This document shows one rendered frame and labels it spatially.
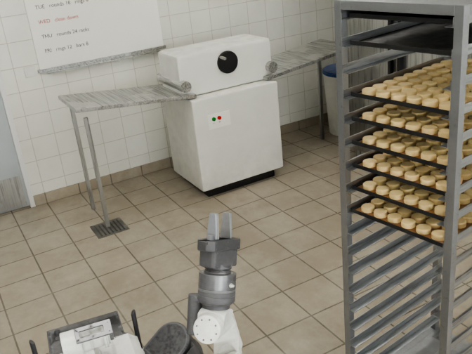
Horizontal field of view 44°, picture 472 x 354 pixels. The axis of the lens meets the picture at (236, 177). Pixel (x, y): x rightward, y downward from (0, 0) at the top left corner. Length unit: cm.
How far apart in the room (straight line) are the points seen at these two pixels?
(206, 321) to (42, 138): 405
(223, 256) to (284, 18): 481
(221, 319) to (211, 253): 16
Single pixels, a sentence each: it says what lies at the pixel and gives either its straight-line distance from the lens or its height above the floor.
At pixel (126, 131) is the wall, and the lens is 546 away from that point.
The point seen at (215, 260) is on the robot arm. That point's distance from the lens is 135.
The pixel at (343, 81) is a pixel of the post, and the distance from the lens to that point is 210.
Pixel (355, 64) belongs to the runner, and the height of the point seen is 159.
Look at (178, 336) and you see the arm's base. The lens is 157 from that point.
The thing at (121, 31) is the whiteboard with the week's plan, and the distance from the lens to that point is 528.
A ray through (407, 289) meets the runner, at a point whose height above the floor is 50.
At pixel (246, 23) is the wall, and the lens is 581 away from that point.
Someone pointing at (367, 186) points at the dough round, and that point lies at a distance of 222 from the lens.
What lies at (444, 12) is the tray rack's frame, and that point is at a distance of 181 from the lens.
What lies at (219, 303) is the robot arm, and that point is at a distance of 137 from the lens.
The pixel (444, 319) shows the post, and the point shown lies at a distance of 219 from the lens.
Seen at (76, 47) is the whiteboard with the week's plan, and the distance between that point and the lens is 519.
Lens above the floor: 208
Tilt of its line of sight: 23 degrees down
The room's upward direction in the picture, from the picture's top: 6 degrees counter-clockwise
